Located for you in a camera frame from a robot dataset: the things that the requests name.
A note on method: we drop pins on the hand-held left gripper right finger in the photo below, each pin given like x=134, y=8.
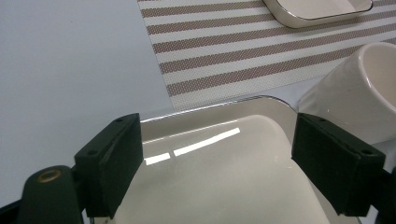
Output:
x=336, y=168

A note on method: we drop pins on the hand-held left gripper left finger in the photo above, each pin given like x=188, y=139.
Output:
x=112, y=161

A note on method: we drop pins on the white ribbed cup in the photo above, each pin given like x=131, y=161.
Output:
x=348, y=93

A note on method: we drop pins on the light blue table mat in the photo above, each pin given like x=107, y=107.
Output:
x=68, y=68

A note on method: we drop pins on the striped woven placemat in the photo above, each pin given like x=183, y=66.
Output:
x=233, y=46

